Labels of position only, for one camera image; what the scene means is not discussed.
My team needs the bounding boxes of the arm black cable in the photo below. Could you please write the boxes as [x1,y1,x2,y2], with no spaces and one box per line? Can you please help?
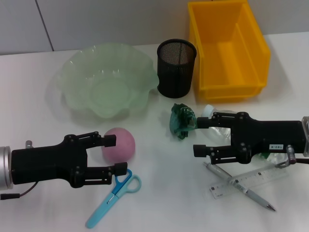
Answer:
[274,144,309,169]
[0,181,39,201]

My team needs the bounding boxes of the blue scissors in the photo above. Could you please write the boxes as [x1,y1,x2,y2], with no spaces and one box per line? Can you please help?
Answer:
[85,168,142,229]

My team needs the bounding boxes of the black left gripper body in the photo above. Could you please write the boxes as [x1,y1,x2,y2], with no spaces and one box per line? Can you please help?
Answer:
[11,134,89,189]

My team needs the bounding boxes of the clear plastic ruler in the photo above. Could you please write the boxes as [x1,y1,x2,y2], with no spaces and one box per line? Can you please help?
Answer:
[209,167,290,200]

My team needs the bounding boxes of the black mesh pen holder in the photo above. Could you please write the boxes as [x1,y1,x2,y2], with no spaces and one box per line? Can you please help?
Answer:
[156,39,197,99]

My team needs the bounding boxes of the green plastic wrap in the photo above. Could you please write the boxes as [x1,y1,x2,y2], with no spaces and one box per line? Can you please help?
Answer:
[169,102,199,141]

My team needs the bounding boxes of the yellow plastic bin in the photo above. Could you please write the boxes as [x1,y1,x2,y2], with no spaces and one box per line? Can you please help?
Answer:
[187,0,271,101]

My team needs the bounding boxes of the pink peach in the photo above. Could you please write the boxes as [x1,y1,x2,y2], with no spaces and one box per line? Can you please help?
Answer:
[100,127,137,163]

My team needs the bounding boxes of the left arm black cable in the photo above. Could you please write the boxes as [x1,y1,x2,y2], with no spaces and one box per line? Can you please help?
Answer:
[0,181,39,201]

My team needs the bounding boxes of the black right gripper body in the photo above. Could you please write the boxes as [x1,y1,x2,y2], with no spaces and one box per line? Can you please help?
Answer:
[228,111,305,165]

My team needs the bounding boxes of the green glass fruit plate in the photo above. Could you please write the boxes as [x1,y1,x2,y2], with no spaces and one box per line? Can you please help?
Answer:
[55,43,161,120]

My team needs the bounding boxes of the white grey ballpoint pen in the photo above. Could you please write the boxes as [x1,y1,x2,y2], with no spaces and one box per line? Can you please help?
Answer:
[203,161,277,213]

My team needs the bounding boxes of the clear plastic water bottle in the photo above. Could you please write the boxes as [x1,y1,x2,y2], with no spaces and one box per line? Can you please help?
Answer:
[201,104,292,168]

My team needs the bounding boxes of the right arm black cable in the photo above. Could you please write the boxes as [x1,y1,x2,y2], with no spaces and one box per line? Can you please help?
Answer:
[274,144,309,169]

